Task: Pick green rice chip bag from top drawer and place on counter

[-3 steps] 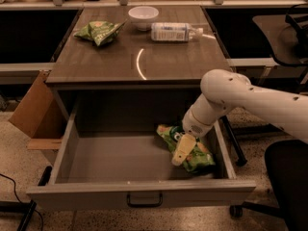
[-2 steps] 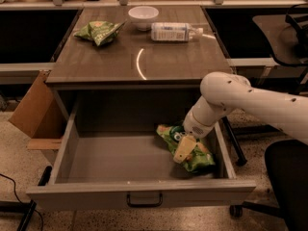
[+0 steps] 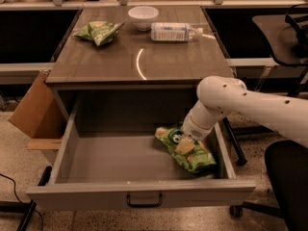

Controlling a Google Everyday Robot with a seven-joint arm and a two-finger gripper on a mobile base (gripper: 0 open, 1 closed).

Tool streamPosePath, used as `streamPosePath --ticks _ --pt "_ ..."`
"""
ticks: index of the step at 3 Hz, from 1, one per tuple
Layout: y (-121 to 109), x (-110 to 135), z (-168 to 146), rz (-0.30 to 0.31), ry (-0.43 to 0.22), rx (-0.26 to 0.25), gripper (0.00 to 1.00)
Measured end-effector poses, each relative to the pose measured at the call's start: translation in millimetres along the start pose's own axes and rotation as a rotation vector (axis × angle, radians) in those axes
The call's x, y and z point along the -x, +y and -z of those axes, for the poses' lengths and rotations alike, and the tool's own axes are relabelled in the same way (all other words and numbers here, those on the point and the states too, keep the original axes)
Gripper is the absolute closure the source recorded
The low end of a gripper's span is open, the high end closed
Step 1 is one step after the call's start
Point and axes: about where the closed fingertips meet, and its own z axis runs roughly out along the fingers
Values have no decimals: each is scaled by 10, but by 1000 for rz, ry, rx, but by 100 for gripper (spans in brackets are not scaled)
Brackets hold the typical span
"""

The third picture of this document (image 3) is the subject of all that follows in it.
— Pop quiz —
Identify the crumpled green chip bag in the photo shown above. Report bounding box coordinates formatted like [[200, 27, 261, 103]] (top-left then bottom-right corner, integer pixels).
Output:
[[74, 21, 124, 46]]

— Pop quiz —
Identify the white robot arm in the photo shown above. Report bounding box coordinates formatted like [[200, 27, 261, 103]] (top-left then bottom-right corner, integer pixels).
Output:
[[182, 76, 308, 147]]

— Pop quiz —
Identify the clear plastic water bottle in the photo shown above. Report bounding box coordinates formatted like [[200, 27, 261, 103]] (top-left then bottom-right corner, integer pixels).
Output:
[[151, 22, 203, 42]]

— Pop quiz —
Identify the brown cardboard box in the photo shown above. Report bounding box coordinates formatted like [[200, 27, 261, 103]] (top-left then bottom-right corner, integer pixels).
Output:
[[9, 71, 65, 150]]

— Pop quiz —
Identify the green rice chip bag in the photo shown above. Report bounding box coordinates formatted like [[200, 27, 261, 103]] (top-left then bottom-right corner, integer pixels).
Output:
[[155, 126, 217, 174]]

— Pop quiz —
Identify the grey open drawer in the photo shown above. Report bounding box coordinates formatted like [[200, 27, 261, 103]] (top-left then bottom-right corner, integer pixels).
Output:
[[26, 92, 257, 212]]

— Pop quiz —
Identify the black floor cable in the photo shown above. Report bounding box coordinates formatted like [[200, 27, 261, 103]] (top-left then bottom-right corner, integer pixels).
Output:
[[0, 172, 44, 231]]

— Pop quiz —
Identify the grey cabinet counter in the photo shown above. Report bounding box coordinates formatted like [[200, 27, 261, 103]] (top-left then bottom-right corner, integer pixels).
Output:
[[45, 5, 236, 120]]

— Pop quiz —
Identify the black drawer handle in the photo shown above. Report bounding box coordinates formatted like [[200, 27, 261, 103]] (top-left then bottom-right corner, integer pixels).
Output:
[[126, 193, 163, 208]]

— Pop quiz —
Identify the black office chair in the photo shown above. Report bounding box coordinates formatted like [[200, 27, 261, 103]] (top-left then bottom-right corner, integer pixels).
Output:
[[229, 141, 308, 231]]

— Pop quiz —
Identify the black table leg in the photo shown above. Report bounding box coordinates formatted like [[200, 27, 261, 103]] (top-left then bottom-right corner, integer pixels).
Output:
[[222, 118, 247, 167]]

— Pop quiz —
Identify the white bowl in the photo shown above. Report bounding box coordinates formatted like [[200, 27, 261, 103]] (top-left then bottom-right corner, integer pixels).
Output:
[[128, 6, 159, 31]]

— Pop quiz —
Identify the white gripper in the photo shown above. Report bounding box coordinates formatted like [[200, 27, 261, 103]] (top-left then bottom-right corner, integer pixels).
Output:
[[175, 115, 213, 155]]

